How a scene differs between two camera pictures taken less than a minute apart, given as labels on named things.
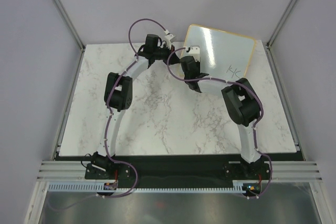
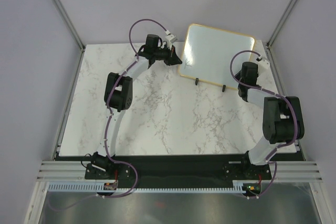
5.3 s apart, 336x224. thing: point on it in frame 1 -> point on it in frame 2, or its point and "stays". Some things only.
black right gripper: [198, 64] -> [238, 75]
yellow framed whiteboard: [223, 55] stays
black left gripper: [169, 55] stays
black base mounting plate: [159, 170] stays
